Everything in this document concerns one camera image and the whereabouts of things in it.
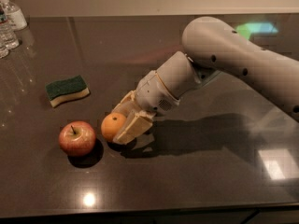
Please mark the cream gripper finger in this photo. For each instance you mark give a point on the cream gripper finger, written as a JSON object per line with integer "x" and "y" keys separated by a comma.
{"x": 127, "y": 104}
{"x": 136, "y": 124}

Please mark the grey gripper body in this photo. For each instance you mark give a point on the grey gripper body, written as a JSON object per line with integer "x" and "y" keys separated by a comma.
{"x": 153, "y": 93}

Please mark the orange fruit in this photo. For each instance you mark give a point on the orange fruit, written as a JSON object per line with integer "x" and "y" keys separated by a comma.
{"x": 111, "y": 124}

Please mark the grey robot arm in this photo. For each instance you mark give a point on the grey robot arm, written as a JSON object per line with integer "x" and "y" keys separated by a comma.
{"x": 210, "y": 46}

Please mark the red apple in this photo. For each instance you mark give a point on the red apple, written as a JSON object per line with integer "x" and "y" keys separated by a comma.
{"x": 77, "y": 139}

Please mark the green and yellow sponge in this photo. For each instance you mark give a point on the green and yellow sponge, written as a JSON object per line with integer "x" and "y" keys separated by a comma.
{"x": 63, "y": 91}

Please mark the clear bottle at left edge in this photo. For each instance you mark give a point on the clear bottle at left edge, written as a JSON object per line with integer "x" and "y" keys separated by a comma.
{"x": 3, "y": 49}

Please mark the clear plastic water bottle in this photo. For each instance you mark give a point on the clear plastic water bottle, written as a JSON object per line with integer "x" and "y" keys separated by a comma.
{"x": 6, "y": 33}

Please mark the white pump sanitizer bottle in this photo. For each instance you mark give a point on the white pump sanitizer bottle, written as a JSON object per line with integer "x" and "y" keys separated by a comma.
{"x": 14, "y": 15}

